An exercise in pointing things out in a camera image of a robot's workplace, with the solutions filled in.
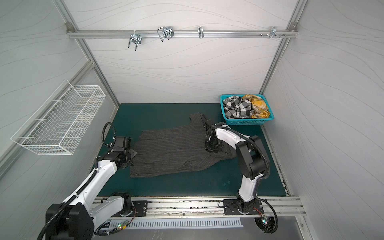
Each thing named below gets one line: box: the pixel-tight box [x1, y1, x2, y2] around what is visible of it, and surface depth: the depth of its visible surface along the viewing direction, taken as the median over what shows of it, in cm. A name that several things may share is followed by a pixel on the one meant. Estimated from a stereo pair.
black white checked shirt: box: [223, 95, 253, 119], surface depth 107 cm
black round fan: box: [254, 216, 277, 232], surface depth 73 cm
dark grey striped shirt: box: [130, 112, 237, 178], surface depth 93 cm
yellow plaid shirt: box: [242, 94, 271, 119], surface depth 106 cm
